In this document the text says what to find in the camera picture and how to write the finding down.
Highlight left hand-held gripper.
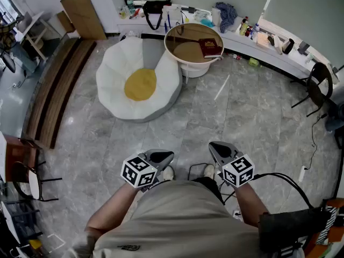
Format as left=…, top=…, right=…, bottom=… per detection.
left=120, top=149, right=175, bottom=191

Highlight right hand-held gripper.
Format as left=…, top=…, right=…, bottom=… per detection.
left=209, top=141, right=255, bottom=188

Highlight white egg-shaped beanbag chair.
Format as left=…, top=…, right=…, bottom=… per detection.
left=96, top=36, right=183, bottom=124

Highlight maroon hardcover book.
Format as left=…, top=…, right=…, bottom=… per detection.
left=198, top=38, right=224, bottom=59

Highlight person's left forearm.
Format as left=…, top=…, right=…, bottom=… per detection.
left=84, top=183, right=143, bottom=233

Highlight person's right forearm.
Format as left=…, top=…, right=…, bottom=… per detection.
left=233, top=183, right=269, bottom=228

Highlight round glass side table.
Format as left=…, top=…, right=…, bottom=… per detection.
left=163, top=23, right=225, bottom=78

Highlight person's left white shoe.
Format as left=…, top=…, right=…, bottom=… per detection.
left=162, top=165, right=175, bottom=182

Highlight person's white shoe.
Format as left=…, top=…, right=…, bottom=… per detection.
left=162, top=165, right=175, bottom=182
left=203, top=164, right=216, bottom=178

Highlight person's right white shoe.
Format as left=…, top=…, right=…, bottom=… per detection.
left=203, top=164, right=216, bottom=178

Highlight person's black shorts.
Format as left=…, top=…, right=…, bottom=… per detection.
left=192, top=176, right=225, bottom=204

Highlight person's beige shirt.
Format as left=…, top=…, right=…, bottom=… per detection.
left=61, top=180, right=269, bottom=258

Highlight white flat stick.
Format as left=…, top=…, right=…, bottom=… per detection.
left=214, top=74, right=231, bottom=101

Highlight white curved ledge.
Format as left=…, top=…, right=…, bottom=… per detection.
left=117, top=4, right=336, bottom=84

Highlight black metal chair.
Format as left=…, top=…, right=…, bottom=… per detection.
left=291, top=62, right=334, bottom=118

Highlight orange notepad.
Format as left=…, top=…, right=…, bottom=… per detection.
left=256, top=32, right=269, bottom=48

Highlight black white headset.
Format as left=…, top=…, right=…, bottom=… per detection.
left=282, top=38, right=295, bottom=55

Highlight yellow bottle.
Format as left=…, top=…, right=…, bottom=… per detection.
left=239, top=16, right=249, bottom=37

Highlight clear plastic bag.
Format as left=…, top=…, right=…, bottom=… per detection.
left=122, top=30, right=142, bottom=39

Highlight round seat metal chair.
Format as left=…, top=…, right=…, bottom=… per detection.
left=12, top=144, right=62, bottom=203

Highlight white paper bag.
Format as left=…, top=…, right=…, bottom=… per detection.
left=211, top=7, right=221, bottom=26

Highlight blue checked cloth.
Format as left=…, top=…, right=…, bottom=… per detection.
left=214, top=2, right=239, bottom=34

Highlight brown wooden cabinet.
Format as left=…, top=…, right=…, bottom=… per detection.
left=4, top=134, right=38, bottom=182

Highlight black handbag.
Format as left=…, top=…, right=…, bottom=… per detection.
left=142, top=0, right=173, bottom=31

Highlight small cardboard box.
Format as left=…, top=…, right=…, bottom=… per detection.
left=56, top=11, right=76, bottom=34

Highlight white wooden desk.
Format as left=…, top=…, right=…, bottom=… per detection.
left=16, top=11, right=52, bottom=61

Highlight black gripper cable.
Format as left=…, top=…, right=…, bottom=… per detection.
left=254, top=172, right=314, bottom=209

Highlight white tote bag blue straps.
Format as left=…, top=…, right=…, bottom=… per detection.
left=161, top=5, right=186, bottom=33

